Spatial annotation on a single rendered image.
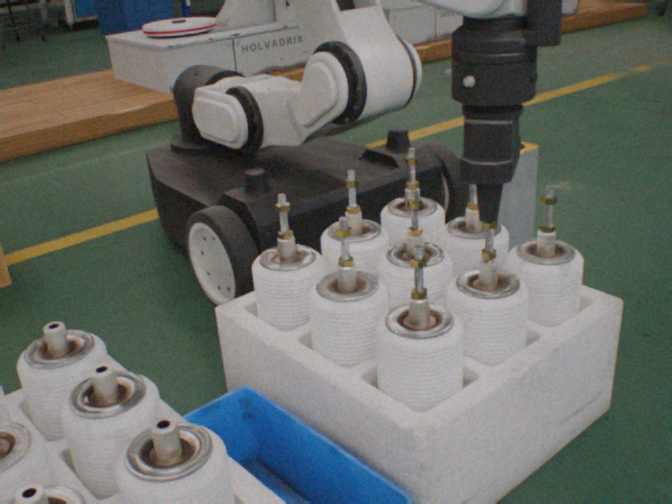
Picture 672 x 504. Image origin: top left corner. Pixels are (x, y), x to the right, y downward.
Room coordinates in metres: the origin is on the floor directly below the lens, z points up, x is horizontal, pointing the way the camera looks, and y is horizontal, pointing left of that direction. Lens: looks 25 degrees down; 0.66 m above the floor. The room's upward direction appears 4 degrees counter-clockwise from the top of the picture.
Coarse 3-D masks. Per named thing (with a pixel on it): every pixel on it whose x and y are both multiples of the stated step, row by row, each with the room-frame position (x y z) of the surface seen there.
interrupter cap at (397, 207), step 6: (402, 198) 1.05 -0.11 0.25; (420, 198) 1.05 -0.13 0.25; (426, 198) 1.04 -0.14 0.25; (390, 204) 1.03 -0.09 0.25; (396, 204) 1.03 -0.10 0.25; (402, 204) 1.03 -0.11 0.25; (426, 204) 1.02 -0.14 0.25; (432, 204) 1.02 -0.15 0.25; (390, 210) 1.01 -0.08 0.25; (396, 210) 1.01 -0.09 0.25; (402, 210) 1.01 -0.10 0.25; (408, 210) 1.01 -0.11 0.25; (420, 210) 1.01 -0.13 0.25; (426, 210) 1.00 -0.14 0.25; (432, 210) 0.99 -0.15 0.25; (402, 216) 0.99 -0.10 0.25; (408, 216) 0.98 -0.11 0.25; (420, 216) 0.98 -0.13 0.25
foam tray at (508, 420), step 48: (240, 336) 0.83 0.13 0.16; (288, 336) 0.79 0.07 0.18; (528, 336) 0.77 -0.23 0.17; (576, 336) 0.75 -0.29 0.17; (240, 384) 0.85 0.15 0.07; (288, 384) 0.76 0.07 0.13; (336, 384) 0.68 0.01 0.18; (480, 384) 0.66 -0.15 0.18; (528, 384) 0.69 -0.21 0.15; (576, 384) 0.76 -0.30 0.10; (336, 432) 0.69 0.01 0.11; (384, 432) 0.62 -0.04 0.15; (432, 432) 0.59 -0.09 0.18; (480, 432) 0.64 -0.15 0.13; (528, 432) 0.70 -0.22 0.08; (576, 432) 0.77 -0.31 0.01; (432, 480) 0.59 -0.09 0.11; (480, 480) 0.64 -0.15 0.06
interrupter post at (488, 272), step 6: (480, 264) 0.76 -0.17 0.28; (486, 264) 0.75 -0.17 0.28; (492, 264) 0.75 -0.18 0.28; (480, 270) 0.76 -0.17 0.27; (486, 270) 0.75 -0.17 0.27; (492, 270) 0.75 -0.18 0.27; (480, 276) 0.76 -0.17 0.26; (486, 276) 0.75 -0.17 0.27; (492, 276) 0.75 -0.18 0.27; (480, 282) 0.76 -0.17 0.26; (486, 282) 0.75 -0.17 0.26; (492, 282) 0.75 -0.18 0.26
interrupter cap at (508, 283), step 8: (464, 272) 0.79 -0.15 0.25; (472, 272) 0.79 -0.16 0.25; (504, 272) 0.78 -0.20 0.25; (456, 280) 0.77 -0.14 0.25; (464, 280) 0.77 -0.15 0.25; (472, 280) 0.77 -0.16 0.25; (504, 280) 0.76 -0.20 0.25; (512, 280) 0.76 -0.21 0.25; (464, 288) 0.75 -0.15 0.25; (472, 288) 0.75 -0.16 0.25; (480, 288) 0.75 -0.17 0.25; (488, 288) 0.75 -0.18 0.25; (496, 288) 0.75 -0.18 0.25; (504, 288) 0.74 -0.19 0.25; (512, 288) 0.74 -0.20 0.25; (472, 296) 0.73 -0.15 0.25; (480, 296) 0.73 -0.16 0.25; (488, 296) 0.72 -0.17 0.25; (496, 296) 0.72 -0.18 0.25; (504, 296) 0.73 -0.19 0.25
